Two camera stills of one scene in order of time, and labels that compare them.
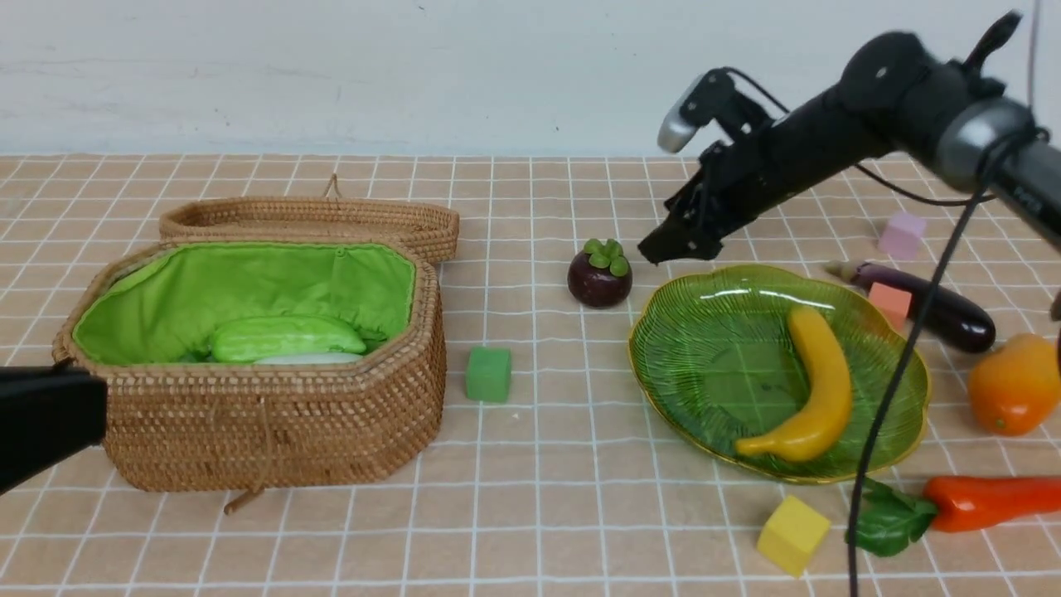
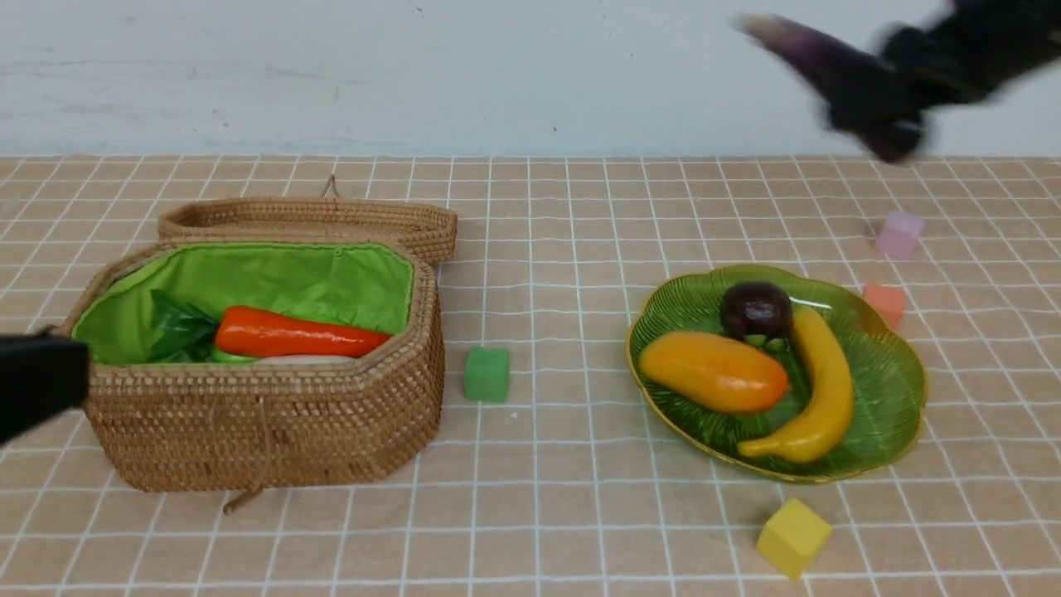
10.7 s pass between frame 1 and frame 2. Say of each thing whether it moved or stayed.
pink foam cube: stayed
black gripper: moved
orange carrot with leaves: moved
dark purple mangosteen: moved
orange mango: moved
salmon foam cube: stayed
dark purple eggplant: moved
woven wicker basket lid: stayed
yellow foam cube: stayed
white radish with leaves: stayed
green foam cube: stayed
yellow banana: stayed
